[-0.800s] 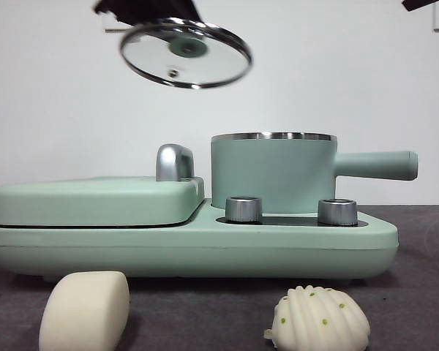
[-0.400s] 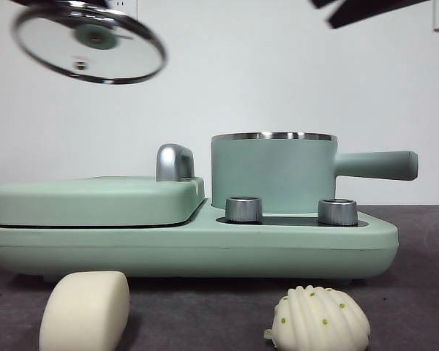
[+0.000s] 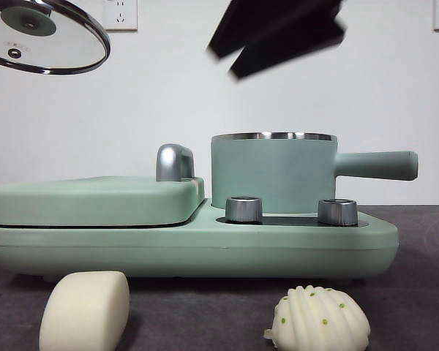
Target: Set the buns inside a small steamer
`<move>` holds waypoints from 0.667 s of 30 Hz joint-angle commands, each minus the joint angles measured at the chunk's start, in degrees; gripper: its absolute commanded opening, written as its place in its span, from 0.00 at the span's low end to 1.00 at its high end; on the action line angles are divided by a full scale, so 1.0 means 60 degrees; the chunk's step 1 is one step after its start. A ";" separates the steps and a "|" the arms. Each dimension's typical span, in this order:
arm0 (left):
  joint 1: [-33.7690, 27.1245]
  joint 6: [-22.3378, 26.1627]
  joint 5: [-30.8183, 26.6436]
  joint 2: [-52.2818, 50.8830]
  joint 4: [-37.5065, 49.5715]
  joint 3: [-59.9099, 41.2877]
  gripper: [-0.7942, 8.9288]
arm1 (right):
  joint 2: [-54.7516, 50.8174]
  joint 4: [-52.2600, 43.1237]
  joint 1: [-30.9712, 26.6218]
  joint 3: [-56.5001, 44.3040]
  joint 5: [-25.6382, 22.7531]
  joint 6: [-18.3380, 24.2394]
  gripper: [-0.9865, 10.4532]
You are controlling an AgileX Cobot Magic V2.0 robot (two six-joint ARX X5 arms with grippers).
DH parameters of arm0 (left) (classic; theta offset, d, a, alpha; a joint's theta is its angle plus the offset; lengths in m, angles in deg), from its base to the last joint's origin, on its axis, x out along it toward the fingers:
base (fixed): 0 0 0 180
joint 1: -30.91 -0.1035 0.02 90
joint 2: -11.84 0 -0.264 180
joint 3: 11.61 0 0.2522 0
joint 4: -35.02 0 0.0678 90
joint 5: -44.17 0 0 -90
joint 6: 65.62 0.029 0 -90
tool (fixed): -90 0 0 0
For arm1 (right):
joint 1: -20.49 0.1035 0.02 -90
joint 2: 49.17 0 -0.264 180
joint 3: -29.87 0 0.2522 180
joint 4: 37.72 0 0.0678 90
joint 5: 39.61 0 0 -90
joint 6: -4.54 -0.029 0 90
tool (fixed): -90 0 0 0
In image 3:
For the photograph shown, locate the glass pot lid green knob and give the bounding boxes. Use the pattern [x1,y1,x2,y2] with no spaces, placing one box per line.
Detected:
[0,0,112,76]

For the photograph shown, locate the ridged white bun green dots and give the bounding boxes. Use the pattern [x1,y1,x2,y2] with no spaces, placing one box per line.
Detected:
[263,284,371,351]

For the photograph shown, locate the plain white steamed bun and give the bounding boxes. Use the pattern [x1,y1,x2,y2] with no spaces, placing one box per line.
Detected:
[38,271,131,351]

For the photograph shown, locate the silver control knob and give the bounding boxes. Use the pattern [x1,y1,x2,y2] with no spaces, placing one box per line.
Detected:
[317,198,359,226]
[225,195,263,223]

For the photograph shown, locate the mint green cooker base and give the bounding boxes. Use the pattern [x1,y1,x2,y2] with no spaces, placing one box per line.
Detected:
[0,197,400,285]

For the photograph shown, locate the mint green handled pot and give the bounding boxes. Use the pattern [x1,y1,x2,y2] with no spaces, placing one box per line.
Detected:
[209,132,420,215]

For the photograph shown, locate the silver grill lid handle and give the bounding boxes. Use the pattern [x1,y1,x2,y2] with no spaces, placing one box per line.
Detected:
[155,143,195,183]

